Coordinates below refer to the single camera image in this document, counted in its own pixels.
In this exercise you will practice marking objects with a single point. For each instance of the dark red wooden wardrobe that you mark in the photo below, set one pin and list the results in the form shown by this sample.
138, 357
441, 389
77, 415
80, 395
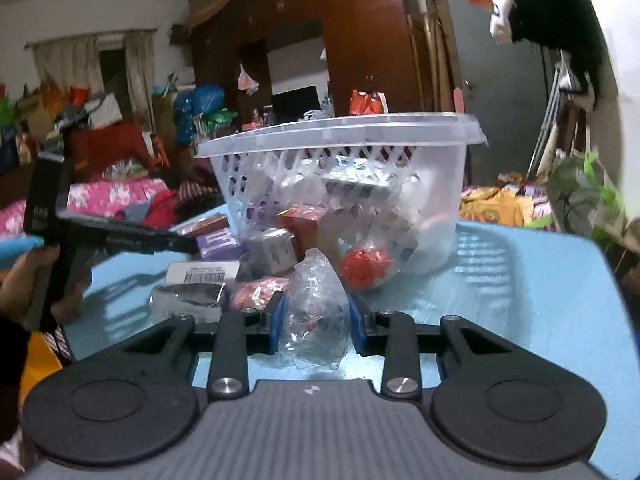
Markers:
367, 46

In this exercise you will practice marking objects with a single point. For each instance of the black hanging garment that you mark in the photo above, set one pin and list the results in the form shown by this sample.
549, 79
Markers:
569, 26

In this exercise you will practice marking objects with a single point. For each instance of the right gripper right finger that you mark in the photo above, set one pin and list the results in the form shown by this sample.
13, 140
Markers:
363, 326

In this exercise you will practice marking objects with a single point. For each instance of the white barcode box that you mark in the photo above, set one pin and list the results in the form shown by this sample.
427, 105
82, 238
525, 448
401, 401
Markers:
201, 272

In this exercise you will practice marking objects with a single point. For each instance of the person's left hand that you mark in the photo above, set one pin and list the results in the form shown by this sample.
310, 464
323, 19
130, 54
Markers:
18, 287

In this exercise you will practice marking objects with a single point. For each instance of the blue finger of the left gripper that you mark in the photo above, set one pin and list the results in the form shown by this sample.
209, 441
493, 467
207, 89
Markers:
115, 235

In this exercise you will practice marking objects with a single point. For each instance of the clear plastic bag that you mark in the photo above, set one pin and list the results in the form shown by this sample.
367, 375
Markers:
316, 325

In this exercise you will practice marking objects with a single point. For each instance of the clear plastic laundry basket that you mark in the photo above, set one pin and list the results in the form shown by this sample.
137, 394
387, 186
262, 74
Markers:
391, 180

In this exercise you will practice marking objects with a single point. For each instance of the purple medicine box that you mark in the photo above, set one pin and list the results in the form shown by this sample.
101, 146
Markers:
220, 245

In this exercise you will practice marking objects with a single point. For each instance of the grey metal door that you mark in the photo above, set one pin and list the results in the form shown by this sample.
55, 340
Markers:
504, 87

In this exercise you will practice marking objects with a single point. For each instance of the orange white plastic bag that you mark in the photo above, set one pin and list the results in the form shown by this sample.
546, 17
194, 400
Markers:
367, 103

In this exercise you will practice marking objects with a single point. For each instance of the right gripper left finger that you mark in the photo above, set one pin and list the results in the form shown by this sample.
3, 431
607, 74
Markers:
270, 324

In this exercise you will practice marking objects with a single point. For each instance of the red round object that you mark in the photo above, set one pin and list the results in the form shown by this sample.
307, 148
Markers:
366, 267

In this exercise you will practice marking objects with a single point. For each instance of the red box in basket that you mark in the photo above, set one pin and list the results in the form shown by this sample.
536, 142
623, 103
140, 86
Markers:
303, 222

